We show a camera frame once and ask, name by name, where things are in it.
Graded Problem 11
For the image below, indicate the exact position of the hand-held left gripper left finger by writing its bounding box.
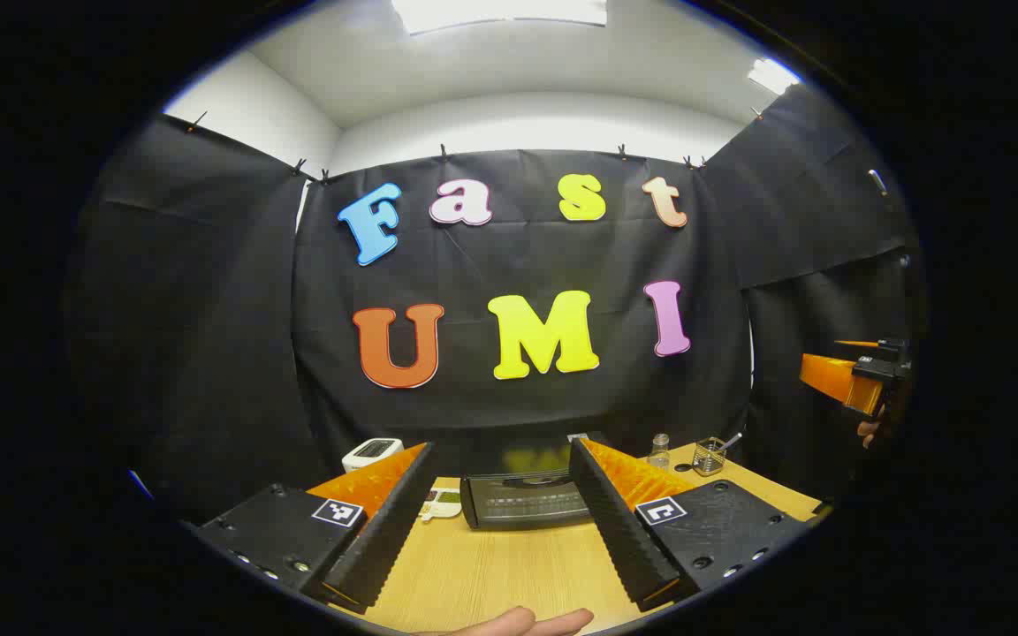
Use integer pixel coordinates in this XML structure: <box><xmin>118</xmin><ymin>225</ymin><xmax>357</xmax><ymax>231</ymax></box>
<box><xmin>194</xmin><ymin>442</ymin><xmax>440</xmax><ymax>617</ymax></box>

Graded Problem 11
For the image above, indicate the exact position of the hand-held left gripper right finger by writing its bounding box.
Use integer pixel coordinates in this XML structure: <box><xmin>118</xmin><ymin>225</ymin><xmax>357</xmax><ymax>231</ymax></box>
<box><xmin>568</xmin><ymin>437</ymin><xmax>815</xmax><ymax>613</ymax></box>

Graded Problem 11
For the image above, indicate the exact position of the black electric oven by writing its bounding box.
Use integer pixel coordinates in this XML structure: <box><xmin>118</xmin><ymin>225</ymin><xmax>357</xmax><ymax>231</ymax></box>
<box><xmin>459</xmin><ymin>430</ymin><xmax>616</xmax><ymax>532</ymax></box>

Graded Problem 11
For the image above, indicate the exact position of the white divided grain dish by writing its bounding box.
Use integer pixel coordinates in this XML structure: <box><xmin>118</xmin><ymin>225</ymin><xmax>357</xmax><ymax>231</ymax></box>
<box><xmin>421</xmin><ymin>488</ymin><xmax>464</xmax><ymax>520</ymax></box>

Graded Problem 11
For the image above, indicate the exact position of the white toaster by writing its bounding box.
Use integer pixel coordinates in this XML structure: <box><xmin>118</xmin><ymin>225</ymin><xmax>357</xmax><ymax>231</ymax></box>
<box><xmin>342</xmin><ymin>437</ymin><xmax>404</xmax><ymax>473</ymax></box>

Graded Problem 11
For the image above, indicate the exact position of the black backdrop cloth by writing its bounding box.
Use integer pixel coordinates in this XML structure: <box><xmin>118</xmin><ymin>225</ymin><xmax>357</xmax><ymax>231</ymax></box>
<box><xmin>67</xmin><ymin>84</ymin><xmax>930</xmax><ymax>531</ymax></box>

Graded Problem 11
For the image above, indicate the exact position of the small ceiling light panel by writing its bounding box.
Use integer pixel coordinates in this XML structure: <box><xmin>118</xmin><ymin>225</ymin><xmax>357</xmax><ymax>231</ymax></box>
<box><xmin>748</xmin><ymin>58</ymin><xmax>801</xmax><ymax>95</ymax></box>

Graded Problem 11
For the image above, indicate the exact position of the large ceiling light panel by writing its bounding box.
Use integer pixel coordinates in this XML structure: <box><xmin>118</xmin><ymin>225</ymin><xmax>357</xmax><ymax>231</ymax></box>
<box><xmin>391</xmin><ymin>0</ymin><xmax>609</xmax><ymax>36</ymax></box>

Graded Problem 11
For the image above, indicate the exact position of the wire mesh utensil holder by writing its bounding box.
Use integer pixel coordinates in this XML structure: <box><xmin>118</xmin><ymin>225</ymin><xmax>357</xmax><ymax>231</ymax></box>
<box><xmin>693</xmin><ymin>437</ymin><xmax>728</xmax><ymax>477</ymax></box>

